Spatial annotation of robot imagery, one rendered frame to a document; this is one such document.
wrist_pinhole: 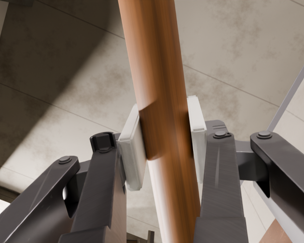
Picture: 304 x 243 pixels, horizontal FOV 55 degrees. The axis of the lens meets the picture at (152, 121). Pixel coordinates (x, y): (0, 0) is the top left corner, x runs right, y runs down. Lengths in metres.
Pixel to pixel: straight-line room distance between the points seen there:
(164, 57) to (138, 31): 0.02
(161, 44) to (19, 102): 4.28
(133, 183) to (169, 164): 0.03
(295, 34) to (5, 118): 3.99
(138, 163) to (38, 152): 4.40
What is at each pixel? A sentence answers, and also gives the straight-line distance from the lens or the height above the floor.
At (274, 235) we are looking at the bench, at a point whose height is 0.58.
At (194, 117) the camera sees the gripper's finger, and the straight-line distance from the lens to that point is 0.16.
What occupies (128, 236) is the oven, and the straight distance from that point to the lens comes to 2.22.
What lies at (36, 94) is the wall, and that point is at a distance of 4.28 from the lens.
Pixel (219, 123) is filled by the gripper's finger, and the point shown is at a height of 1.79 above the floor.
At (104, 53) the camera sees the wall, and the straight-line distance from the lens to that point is 3.92.
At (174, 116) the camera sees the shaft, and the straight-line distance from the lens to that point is 0.17.
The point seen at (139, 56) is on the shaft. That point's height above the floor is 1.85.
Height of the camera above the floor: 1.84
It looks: 4 degrees down
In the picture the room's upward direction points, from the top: 67 degrees counter-clockwise
